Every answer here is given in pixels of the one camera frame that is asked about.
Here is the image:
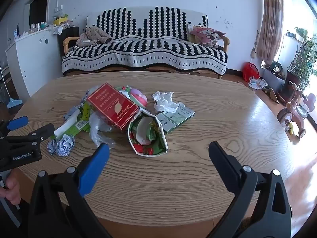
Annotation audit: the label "beige plush toy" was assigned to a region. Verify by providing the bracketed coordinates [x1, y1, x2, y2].
[75, 26, 113, 48]

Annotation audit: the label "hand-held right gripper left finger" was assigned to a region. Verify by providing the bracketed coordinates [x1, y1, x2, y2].
[28, 143, 111, 238]

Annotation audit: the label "blue broom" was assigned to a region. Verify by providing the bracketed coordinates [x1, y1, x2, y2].
[0, 66, 24, 109]

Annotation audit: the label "green white carton box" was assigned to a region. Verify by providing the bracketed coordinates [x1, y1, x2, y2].
[156, 102, 196, 134]

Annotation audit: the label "row of small bottles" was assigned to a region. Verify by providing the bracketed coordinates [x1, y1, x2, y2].
[13, 22, 53, 39]

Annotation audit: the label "red plastic bag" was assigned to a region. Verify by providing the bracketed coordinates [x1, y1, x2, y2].
[242, 62, 260, 82]

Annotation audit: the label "pink cartoon cushion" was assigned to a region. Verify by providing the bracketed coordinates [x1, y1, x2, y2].
[189, 25, 226, 46]

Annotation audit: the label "printed white papers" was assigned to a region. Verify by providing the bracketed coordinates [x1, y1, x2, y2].
[248, 77, 268, 90]

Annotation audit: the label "paper cup with wrappers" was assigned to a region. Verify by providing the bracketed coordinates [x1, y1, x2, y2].
[127, 111, 168, 158]

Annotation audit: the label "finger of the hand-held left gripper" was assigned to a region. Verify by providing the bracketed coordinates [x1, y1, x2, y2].
[0, 116, 29, 138]
[6, 123, 55, 145]

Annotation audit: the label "blue white paper ball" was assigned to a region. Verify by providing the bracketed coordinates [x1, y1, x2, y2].
[47, 134, 75, 157]

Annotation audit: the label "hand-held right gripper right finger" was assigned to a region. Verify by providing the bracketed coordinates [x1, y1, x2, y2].
[208, 141, 293, 238]

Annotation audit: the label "clear plastic bag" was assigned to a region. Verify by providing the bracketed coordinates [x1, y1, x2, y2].
[88, 113, 116, 149]

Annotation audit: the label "potted plant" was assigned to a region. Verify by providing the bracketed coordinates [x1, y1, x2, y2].
[281, 27, 317, 102]

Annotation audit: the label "red carton box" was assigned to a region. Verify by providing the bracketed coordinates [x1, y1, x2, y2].
[87, 83, 139, 131]

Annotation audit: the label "green white wrapper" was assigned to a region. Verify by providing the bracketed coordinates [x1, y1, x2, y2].
[54, 115, 81, 139]

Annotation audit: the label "pink tricycle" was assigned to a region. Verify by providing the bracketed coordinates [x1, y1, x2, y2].
[277, 81, 316, 138]

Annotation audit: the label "person's left hand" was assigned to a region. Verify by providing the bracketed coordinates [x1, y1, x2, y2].
[0, 176, 21, 207]

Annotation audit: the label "white cabinet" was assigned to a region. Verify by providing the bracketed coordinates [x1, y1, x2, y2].
[5, 27, 63, 97]

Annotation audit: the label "brown patterned curtain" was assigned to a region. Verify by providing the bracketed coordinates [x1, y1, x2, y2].
[256, 0, 284, 66]

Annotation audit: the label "white tissue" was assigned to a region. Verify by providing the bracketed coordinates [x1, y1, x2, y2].
[152, 91, 179, 114]

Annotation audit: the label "wooden frame sofa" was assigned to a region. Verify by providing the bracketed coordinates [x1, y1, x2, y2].
[62, 7, 231, 80]

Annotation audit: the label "grey storage box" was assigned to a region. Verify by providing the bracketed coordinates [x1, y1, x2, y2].
[263, 61, 285, 92]

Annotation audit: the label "black side cabinet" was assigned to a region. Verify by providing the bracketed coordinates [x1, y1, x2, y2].
[57, 26, 80, 55]

